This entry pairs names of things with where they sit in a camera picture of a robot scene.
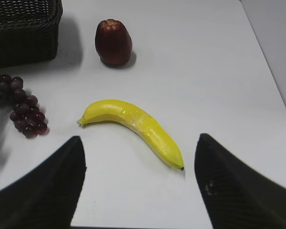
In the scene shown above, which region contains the purple grape bunch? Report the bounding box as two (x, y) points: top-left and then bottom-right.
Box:
(0, 74), (48, 138)

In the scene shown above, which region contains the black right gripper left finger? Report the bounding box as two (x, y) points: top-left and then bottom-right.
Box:
(0, 136), (86, 229)

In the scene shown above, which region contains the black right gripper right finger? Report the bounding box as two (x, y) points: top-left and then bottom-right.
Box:
(194, 133), (286, 229)

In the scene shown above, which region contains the dark red apple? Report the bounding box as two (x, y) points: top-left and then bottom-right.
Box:
(95, 19), (133, 67)

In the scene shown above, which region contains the yellow banana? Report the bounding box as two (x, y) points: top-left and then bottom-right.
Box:
(77, 99), (184, 171)

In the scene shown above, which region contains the dark woven plastic basket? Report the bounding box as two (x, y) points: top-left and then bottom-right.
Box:
(0, 0), (63, 68)

